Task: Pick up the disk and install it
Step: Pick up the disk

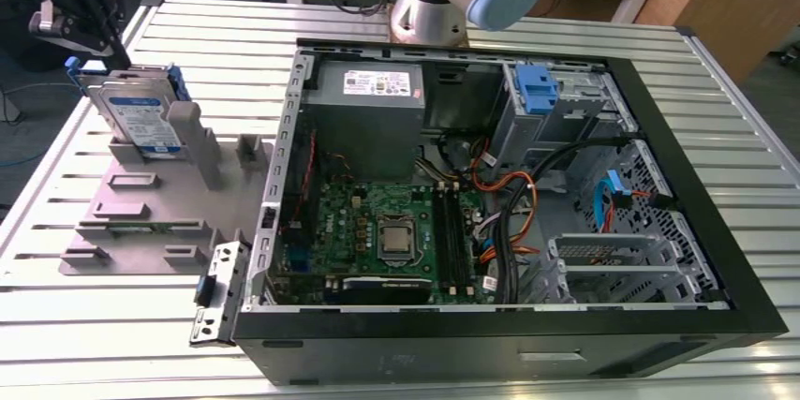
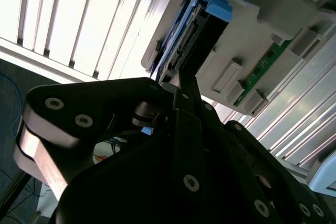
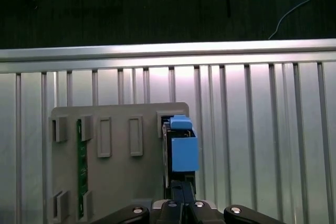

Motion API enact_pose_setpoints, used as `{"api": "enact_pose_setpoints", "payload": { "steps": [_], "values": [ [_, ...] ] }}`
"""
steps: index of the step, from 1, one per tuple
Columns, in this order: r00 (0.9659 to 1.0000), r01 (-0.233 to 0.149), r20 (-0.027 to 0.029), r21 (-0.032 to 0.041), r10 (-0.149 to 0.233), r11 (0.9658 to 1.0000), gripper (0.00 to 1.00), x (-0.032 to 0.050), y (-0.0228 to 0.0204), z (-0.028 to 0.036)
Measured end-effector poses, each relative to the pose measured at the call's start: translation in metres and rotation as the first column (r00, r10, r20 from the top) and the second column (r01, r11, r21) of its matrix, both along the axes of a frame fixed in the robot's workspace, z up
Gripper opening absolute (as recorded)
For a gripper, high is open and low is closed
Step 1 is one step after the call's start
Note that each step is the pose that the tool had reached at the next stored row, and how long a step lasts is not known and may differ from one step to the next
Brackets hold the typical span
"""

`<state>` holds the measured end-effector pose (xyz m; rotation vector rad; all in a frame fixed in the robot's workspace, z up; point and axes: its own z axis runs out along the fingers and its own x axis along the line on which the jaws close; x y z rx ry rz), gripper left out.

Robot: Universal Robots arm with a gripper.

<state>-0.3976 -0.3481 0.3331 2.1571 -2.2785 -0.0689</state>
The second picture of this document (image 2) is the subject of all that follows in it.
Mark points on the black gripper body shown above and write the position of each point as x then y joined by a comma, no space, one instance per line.
126,195

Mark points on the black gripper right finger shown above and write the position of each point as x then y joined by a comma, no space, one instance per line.
236,150

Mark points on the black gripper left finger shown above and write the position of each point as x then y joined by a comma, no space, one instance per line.
78,98

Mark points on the hard disk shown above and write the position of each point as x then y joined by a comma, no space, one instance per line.
218,7

